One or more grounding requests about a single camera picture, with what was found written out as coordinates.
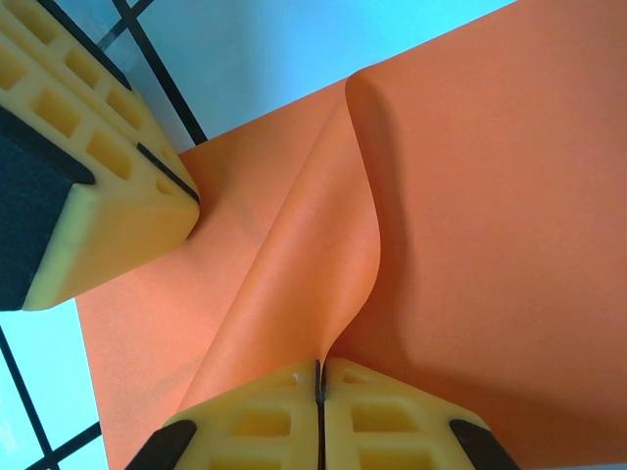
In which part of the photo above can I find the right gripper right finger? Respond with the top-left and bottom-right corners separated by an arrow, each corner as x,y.
321,357 -> 521,470

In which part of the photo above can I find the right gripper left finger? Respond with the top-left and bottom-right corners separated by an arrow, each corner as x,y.
124,360 -> 323,470

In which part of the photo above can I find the orange paper sheet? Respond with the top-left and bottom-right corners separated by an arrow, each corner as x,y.
75,0 -> 627,470

